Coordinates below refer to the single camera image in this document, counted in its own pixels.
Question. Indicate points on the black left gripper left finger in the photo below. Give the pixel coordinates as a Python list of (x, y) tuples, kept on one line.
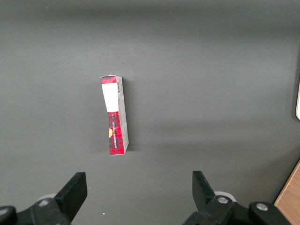
[(70, 192)]

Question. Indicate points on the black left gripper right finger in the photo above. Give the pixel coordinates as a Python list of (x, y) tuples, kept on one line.
[(204, 194)]

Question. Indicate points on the white tray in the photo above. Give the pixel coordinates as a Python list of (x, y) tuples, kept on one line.
[(298, 103)]

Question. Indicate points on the red tartan cardboard box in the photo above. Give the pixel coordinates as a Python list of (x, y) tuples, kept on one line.
[(114, 117)]

